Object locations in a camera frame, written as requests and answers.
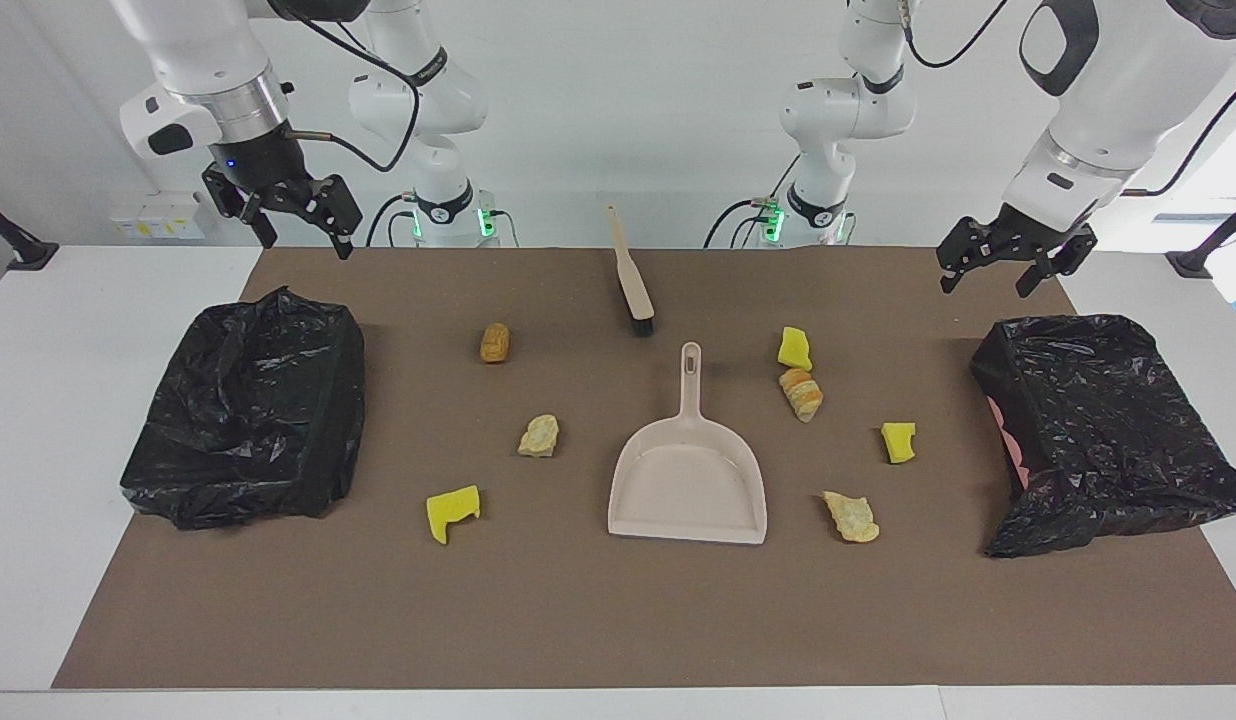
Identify striped orange bread piece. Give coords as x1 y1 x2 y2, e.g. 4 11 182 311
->
779 368 824 424

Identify pale bread chunk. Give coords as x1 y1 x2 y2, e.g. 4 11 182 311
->
822 490 880 544
518 414 560 458

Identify large notched yellow sponge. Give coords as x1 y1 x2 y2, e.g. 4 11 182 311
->
426 485 482 545

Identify beige hand brush black bristles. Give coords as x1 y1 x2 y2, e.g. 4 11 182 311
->
606 205 656 337

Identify beige plastic dustpan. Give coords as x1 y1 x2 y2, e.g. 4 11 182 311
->
608 342 768 546

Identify pink bin with black bag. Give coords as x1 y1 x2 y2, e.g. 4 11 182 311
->
970 315 1236 558

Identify black bag-lined trash bin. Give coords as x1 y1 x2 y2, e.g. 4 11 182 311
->
120 287 366 530

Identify white socket box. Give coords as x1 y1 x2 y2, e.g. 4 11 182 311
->
111 192 207 240

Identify black clamp stand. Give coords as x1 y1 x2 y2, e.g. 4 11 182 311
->
1166 195 1236 279
0 192 59 271

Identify brown table mat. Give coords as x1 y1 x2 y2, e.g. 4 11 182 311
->
53 247 1236 689

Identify black base cable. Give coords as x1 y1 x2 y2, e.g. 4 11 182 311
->
366 195 419 248
703 155 801 248

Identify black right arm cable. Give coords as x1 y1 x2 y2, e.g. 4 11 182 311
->
268 0 424 173

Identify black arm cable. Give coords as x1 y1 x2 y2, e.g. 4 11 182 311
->
268 0 424 173
903 0 1236 198

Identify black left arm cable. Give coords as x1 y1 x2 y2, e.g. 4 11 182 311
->
903 0 1236 198

